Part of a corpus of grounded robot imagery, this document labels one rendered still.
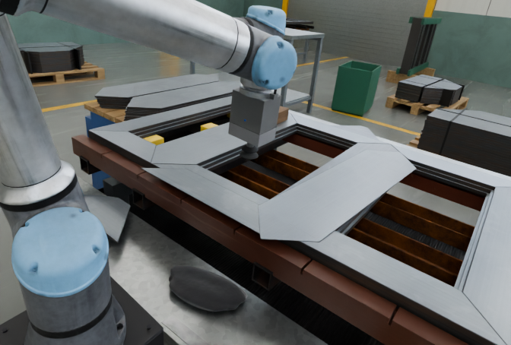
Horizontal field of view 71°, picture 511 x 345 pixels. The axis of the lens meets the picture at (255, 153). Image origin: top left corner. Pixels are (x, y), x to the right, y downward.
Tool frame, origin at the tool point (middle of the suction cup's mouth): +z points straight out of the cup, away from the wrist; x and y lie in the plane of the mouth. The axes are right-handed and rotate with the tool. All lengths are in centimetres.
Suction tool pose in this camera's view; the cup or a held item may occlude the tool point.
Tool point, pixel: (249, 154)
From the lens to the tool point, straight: 82.0
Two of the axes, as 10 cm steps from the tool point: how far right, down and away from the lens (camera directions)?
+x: -6.0, 3.1, -7.3
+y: -7.9, -3.7, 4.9
